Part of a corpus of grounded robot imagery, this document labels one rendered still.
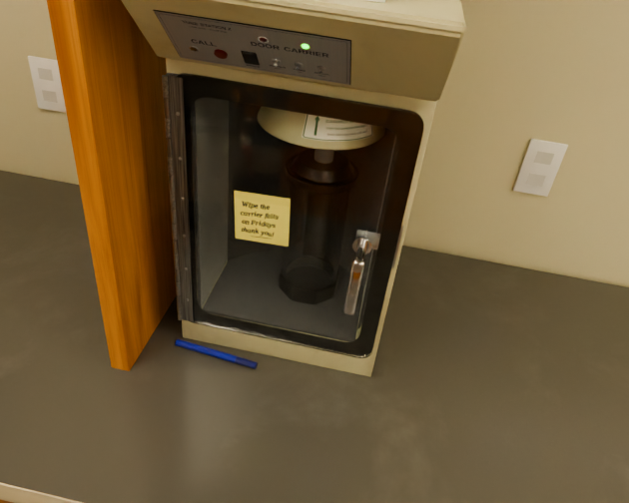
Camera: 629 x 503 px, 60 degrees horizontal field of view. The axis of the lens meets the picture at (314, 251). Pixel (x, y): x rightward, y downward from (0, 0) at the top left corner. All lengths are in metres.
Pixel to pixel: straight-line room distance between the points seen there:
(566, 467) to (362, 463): 0.30
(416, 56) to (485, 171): 0.65
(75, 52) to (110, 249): 0.25
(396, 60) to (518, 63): 0.56
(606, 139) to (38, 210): 1.16
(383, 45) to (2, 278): 0.83
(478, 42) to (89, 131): 0.69
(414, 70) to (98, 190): 0.39
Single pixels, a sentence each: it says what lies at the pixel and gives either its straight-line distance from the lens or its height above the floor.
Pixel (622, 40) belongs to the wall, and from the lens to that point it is 1.12.
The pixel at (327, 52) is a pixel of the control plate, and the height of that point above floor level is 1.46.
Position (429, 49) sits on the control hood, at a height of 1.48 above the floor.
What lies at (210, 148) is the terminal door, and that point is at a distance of 0.70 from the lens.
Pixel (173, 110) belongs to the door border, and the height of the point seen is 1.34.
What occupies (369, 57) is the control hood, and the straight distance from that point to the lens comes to 0.55.
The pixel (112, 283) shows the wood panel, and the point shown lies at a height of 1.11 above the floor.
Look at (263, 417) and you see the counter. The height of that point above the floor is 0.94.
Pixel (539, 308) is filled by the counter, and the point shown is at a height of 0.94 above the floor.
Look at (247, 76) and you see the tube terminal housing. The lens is 0.67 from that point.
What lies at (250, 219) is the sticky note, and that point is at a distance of 0.73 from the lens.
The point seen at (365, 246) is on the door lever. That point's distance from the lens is 0.72.
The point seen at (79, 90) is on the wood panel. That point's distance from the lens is 0.66.
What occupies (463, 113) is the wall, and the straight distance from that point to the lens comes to 1.11.
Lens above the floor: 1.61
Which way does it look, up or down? 36 degrees down
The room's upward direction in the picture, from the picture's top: 7 degrees clockwise
